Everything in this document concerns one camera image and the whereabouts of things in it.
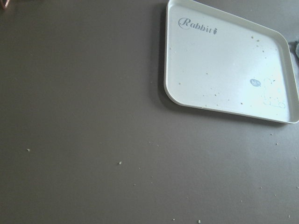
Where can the cream rabbit tray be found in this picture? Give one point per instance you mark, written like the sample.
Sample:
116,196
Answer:
220,62

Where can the grey folded cloth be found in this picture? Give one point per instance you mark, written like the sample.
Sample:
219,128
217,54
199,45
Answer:
294,46

